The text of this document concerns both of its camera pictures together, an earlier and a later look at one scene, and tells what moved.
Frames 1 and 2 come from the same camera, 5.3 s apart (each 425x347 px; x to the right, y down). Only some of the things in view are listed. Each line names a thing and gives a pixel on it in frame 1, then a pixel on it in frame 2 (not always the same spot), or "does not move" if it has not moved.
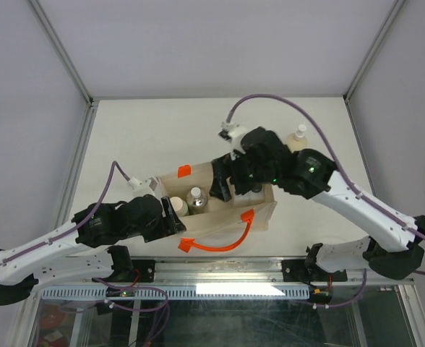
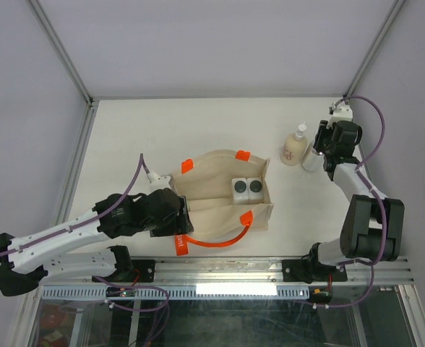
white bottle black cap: x=256 y=194 does not move
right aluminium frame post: x=373 y=50 does not move
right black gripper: x=223 y=168 → x=322 y=130
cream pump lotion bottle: x=298 y=140 does not move
